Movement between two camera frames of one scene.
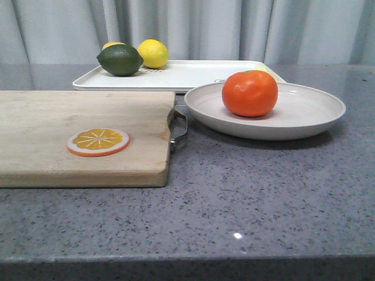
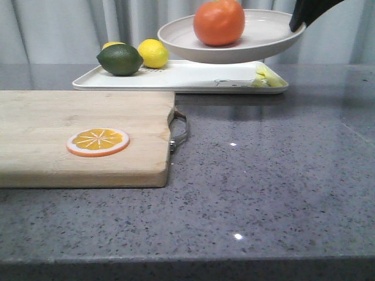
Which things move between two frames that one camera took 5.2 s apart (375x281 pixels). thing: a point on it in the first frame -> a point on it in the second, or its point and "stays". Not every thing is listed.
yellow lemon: (155, 54) stays
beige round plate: (299, 109) -> (264, 31)
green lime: (119, 60) stays
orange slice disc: (98, 142) stays
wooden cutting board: (34, 127) stays
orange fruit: (249, 93) -> (219, 22)
